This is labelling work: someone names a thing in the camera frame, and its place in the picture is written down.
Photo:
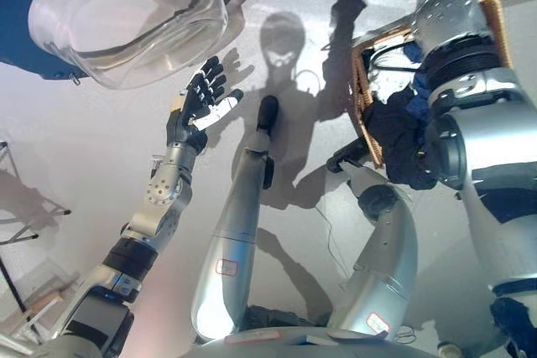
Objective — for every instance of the round washer door with glass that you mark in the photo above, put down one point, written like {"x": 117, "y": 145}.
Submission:
{"x": 126, "y": 18}

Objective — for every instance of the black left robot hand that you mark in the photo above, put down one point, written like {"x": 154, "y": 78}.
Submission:
{"x": 195, "y": 110}

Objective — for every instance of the brown wicker laundry basket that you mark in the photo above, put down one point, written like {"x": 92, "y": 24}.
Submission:
{"x": 363, "y": 81}

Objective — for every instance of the white garment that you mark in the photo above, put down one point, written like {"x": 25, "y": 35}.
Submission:
{"x": 388, "y": 81}

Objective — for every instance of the black garment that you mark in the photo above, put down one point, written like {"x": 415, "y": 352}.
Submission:
{"x": 398, "y": 144}

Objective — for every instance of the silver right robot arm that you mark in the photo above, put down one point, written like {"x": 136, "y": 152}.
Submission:
{"x": 482, "y": 102}

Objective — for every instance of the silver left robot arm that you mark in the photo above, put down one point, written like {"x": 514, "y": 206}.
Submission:
{"x": 155, "y": 207}

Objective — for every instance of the navy blue garment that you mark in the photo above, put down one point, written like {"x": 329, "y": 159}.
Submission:
{"x": 417, "y": 100}

